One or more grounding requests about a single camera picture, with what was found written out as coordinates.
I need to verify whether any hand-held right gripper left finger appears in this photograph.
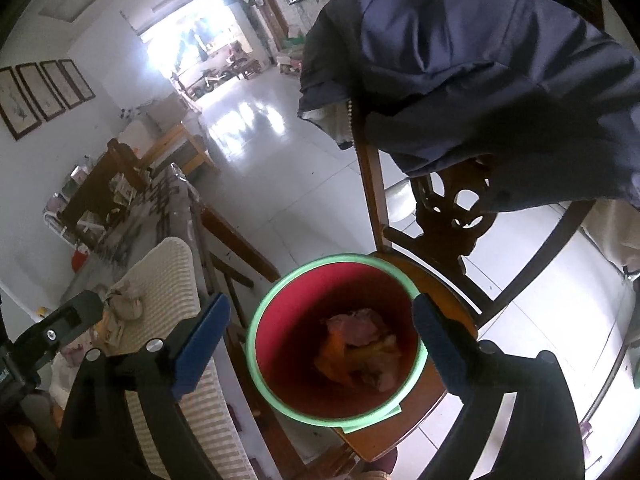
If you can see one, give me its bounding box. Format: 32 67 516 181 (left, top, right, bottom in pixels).
55 292 232 480

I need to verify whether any light wooden bench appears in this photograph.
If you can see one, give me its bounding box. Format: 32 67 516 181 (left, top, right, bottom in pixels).
145 122 218 176

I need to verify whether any red bucket with green rim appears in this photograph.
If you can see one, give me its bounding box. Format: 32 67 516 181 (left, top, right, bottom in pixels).
246 254 429 433

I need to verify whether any orange crumpled wrapper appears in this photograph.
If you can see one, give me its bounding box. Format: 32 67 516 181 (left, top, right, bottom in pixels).
315 335 403 391

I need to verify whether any grey printed tablecloth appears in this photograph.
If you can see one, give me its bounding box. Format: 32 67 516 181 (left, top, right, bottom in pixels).
75 165 211 281

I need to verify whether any cream waffle mat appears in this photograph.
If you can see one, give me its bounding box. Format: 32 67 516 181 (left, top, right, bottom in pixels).
102 236 261 480

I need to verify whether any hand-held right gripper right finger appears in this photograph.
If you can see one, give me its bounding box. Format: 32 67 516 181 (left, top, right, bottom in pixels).
412 292 586 480

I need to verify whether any blue jacket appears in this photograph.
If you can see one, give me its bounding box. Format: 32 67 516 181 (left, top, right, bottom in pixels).
298 0 640 213

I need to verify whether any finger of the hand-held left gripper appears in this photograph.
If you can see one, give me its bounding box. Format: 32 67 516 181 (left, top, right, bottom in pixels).
15 290 104 366

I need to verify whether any cream cloth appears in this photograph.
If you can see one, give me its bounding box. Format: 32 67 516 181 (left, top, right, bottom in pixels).
582 199 640 271

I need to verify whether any white children's bicycle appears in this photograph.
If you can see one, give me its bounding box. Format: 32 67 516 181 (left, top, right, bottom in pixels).
197 72 233 93

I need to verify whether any dark wooden side table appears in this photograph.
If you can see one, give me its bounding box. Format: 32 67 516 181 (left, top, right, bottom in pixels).
57 138 151 231

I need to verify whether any crumpled silver wrapper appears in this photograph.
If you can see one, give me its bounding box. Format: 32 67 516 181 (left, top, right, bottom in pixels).
106 282 146 321

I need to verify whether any pink crumpled wrapper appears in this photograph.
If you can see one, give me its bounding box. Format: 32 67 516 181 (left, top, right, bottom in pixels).
325 308 383 348

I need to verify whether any framed wall picture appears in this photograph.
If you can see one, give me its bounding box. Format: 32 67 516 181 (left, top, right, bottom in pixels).
40 60 83 110
0 66 42 142
58 59 96 102
15 62 66 122

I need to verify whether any carved wooden chair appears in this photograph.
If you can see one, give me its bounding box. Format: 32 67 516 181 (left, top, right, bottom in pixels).
345 95 601 463

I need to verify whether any white wire rack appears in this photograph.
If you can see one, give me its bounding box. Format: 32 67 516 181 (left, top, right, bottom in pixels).
42 162 93 246

